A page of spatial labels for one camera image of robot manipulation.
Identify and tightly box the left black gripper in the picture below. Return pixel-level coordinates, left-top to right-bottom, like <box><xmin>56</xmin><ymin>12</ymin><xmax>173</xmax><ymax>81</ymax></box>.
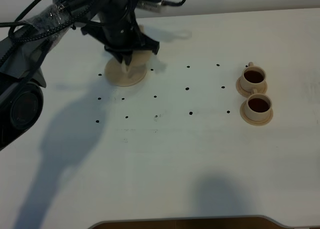
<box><xmin>81</xmin><ymin>0</ymin><xmax>160</xmax><ymax>66</ymax></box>

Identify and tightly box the beige ceramic teapot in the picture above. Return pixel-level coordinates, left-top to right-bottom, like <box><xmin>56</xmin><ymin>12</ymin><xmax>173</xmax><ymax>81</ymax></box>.
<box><xmin>121</xmin><ymin>24</ymin><xmax>154</xmax><ymax>74</ymax></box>

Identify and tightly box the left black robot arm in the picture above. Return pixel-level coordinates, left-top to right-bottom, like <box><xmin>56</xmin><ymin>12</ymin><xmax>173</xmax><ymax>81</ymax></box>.
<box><xmin>0</xmin><ymin>0</ymin><xmax>166</xmax><ymax>148</ymax></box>

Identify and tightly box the beige round teapot saucer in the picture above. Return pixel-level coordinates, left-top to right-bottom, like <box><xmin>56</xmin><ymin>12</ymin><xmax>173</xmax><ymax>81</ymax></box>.
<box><xmin>104</xmin><ymin>58</ymin><xmax>147</xmax><ymax>87</ymax></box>

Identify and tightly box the far beige cup saucer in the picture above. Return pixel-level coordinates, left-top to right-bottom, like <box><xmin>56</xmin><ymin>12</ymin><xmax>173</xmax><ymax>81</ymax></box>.
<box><xmin>236</xmin><ymin>78</ymin><xmax>268</xmax><ymax>98</ymax></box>

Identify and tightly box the beige cup saucer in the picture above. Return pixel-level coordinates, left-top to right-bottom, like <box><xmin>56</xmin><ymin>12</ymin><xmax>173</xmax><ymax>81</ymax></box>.
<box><xmin>239</xmin><ymin>101</ymin><xmax>273</xmax><ymax>126</ymax></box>
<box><xmin>236</xmin><ymin>78</ymin><xmax>268</xmax><ymax>98</ymax></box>

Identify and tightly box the far beige teacup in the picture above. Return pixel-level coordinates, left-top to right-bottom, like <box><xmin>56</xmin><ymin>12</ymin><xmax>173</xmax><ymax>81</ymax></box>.
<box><xmin>240</xmin><ymin>62</ymin><xmax>266</xmax><ymax>91</ymax></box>

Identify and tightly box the beige teacup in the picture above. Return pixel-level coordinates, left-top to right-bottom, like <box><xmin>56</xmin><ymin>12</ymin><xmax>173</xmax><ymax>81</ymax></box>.
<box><xmin>240</xmin><ymin>62</ymin><xmax>266</xmax><ymax>91</ymax></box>
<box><xmin>246</xmin><ymin>93</ymin><xmax>272</xmax><ymax>121</ymax></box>

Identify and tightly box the near beige cup saucer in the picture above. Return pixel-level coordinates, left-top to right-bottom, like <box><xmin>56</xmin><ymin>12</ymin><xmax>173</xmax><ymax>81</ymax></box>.
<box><xmin>239</xmin><ymin>101</ymin><xmax>273</xmax><ymax>126</ymax></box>

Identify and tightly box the near beige teacup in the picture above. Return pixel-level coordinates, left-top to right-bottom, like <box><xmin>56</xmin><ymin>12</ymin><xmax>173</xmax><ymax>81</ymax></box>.
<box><xmin>246</xmin><ymin>93</ymin><xmax>272</xmax><ymax>121</ymax></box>

